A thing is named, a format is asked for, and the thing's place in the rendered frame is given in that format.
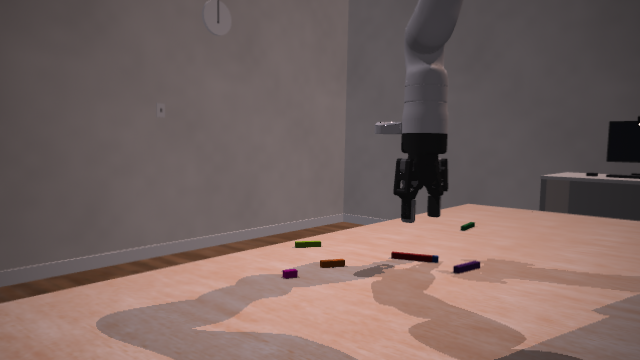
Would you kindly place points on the small magenta block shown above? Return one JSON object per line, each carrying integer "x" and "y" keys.
{"x": 290, "y": 273}

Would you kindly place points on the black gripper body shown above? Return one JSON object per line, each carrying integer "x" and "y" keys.
{"x": 424, "y": 148}

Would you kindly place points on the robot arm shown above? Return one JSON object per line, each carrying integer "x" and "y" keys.
{"x": 426, "y": 86}

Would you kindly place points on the orange rod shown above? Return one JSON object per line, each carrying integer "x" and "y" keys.
{"x": 332, "y": 263}

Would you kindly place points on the purple rod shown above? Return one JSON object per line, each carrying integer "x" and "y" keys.
{"x": 466, "y": 267}

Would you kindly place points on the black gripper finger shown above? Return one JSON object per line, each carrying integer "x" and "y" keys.
{"x": 434, "y": 200}
{"x": 404, "y": 169}

